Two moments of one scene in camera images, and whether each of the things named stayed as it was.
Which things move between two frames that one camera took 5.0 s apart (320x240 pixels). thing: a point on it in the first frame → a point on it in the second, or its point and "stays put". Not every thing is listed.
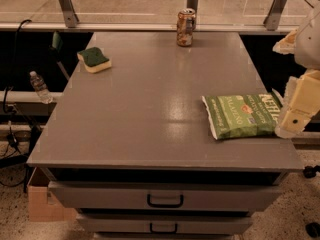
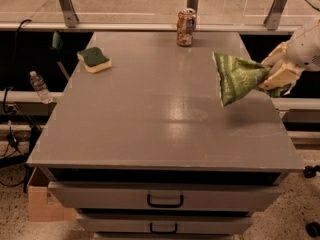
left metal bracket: x=66 y=3 stays put
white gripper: x=309 y=45 → x=306 y=50
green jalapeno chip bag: x=244 y=115 → x=239 y=77
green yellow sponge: x=94 y=60 stays put
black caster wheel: x=312 y=228 stays put
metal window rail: x=148 y=26 stays put
